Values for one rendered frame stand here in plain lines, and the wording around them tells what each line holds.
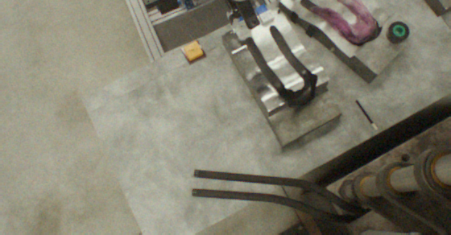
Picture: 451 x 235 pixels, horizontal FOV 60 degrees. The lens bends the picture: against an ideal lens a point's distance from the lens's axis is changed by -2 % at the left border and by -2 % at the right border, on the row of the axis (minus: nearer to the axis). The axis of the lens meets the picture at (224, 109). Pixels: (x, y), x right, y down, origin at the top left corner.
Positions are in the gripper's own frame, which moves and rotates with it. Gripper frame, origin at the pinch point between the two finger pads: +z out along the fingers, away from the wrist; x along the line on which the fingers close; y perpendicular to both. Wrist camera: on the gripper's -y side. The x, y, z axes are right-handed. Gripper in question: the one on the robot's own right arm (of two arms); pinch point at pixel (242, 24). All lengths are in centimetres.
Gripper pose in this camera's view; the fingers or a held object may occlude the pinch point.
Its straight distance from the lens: 159.2
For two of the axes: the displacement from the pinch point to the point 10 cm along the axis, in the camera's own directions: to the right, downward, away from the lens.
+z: 0.4, 2.5, 9.7
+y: -4.7, -8.5, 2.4
